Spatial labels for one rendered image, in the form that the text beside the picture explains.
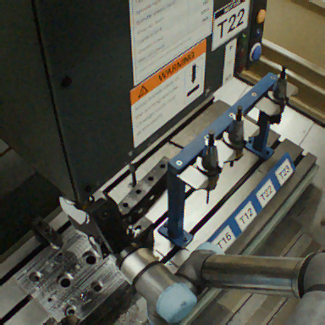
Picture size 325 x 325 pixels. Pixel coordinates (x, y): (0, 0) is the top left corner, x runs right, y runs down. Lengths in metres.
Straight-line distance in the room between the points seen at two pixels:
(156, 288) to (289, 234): 0.85
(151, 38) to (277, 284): 0.48
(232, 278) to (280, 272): 0.12
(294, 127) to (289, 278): 1.09
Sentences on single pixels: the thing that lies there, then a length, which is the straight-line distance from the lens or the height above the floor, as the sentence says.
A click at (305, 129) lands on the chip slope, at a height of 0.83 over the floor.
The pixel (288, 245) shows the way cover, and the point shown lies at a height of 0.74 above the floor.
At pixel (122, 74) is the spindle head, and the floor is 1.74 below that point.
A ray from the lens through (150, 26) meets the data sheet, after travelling 0.56.
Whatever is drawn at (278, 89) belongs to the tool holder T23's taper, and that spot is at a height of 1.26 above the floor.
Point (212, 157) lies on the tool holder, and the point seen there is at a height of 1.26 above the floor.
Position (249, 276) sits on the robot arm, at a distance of 0.88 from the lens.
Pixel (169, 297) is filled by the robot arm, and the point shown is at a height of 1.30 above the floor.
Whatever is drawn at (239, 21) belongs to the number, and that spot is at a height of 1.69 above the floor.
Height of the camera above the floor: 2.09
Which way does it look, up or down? 50 degrees down
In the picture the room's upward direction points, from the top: 1 degrees counter-clockwise
